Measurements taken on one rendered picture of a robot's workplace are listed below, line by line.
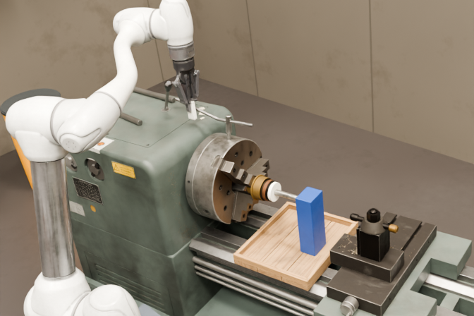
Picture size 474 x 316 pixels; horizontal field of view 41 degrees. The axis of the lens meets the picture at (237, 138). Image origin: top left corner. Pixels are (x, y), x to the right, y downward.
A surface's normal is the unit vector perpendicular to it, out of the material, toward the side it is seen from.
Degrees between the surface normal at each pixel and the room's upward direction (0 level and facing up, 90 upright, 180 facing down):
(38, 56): 90
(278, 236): 0
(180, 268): 90
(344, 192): 0
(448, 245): 0
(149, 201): 90
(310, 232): 90
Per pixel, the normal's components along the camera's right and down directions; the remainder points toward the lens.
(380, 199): -0.13, -0.87
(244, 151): 0.80, 0.19
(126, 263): -0.58, 0.45
